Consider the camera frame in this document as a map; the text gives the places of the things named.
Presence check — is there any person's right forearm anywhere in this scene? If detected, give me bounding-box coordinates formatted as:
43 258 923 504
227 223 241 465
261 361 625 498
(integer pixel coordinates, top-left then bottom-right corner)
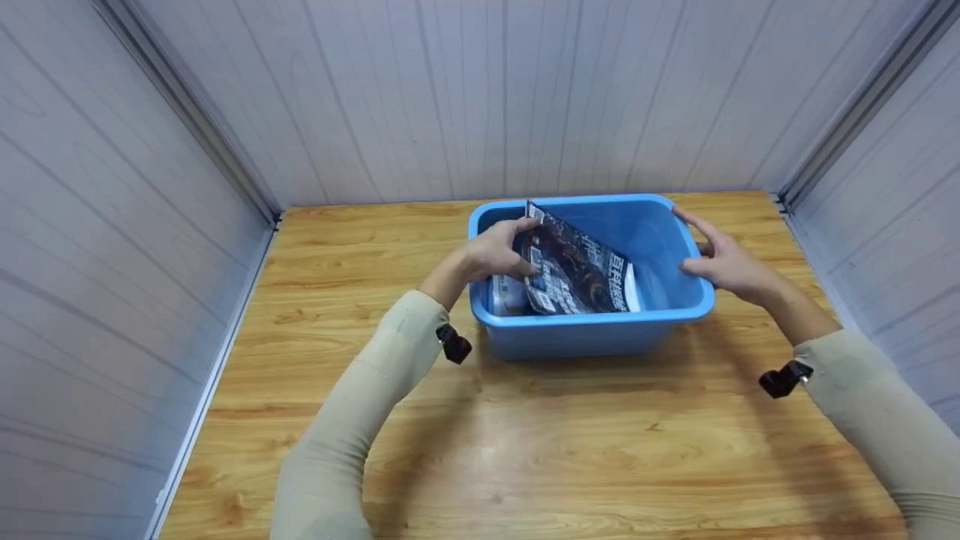
756 271 960 540

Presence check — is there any dark glossy magazine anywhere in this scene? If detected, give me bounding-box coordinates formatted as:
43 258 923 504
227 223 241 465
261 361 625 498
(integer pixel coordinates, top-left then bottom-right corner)
512 199 632 316

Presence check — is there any blue plastic bin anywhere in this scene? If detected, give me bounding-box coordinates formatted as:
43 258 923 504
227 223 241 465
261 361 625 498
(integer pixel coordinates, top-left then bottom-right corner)
467 193 716 362

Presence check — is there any black wrist band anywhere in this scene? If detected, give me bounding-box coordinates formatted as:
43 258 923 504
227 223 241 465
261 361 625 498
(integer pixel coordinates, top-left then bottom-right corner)
758 360 815 399
436 322 473 365

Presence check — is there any person's right hand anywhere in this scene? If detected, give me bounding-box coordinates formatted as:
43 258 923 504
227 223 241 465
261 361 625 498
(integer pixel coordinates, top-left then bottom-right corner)
671 205 781 305

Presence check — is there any person's left hand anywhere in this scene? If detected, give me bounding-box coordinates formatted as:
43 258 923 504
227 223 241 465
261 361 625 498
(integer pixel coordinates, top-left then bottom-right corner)
462 216 542 284

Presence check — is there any person's left forearm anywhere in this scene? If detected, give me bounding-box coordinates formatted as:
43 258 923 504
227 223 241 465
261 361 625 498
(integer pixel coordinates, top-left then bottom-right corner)
270 253 481 540

